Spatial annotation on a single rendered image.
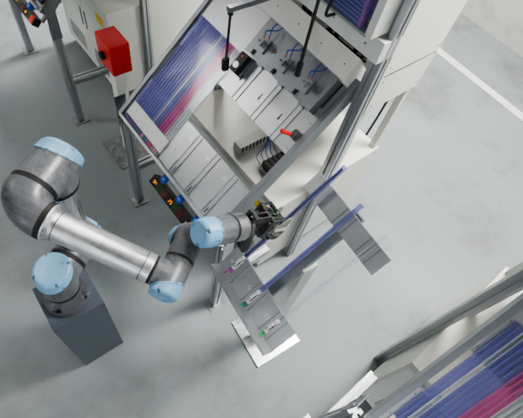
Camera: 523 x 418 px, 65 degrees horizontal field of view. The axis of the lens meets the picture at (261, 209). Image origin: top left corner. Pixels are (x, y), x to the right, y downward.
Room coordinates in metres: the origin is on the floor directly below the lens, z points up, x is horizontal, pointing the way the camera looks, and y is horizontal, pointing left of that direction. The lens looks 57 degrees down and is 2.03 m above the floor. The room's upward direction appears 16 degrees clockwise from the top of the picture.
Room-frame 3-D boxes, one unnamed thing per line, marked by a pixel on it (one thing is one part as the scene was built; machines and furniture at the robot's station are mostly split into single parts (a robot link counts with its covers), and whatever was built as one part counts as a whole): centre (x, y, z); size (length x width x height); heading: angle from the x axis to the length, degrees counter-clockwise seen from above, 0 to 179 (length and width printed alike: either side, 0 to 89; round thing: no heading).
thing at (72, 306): (0.39, 0.57, 0.60); 0.15 x 0.15 x 0.10
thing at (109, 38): (1.49, 0.87, 0.39); 0.24 x 0.24 x 0.78; 52
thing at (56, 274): (0.40, 0.57, 0.72); 0.13 x 0.12 x 0.14; 176
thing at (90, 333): (0.39, 0.57, 0.27); 0.18 x 0.18 x 0.55; 50
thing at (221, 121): (1.42, 0.02, 0.31); 0.70 x 0.65 x 0.62; 52
